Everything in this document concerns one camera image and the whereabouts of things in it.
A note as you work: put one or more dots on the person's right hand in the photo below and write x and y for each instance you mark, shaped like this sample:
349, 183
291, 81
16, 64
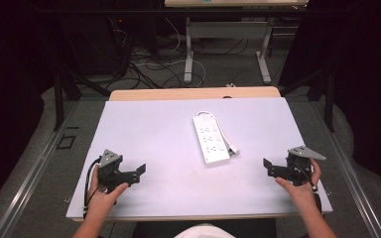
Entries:
302, 198

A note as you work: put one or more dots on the person's left hand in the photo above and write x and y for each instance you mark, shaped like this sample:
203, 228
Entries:
100, 201

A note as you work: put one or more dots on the black floor hatch frame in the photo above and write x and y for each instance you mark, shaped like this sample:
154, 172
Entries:
66, 142

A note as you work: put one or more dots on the desk with grey metal legs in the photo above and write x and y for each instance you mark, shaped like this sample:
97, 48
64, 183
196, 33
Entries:
228, 29

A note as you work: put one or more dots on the black computer tower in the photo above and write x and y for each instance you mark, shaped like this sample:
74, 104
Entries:
92, 46

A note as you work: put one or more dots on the person's dark trousers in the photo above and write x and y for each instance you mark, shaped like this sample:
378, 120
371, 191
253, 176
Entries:
152, 229

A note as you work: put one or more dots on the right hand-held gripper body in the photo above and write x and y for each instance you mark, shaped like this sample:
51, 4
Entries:
298, 165

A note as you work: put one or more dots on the aluminium floor rail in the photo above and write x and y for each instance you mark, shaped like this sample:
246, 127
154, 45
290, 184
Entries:
350, 178
34, 175

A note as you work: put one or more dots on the person's white shirt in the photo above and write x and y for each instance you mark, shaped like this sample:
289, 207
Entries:
205, 231

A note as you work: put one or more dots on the dark curtain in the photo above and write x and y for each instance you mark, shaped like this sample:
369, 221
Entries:
363, 66
6, 82

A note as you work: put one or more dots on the white table mat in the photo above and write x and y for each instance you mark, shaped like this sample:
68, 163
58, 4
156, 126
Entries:
158, 148

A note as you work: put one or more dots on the white power strip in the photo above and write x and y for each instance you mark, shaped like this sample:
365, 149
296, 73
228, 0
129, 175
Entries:
226, 139
210, 142

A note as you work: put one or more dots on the black metal stand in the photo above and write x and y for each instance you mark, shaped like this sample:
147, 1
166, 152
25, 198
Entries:
59, 99
328, 99

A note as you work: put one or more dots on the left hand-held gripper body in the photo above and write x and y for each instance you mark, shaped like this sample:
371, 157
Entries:
109, 172

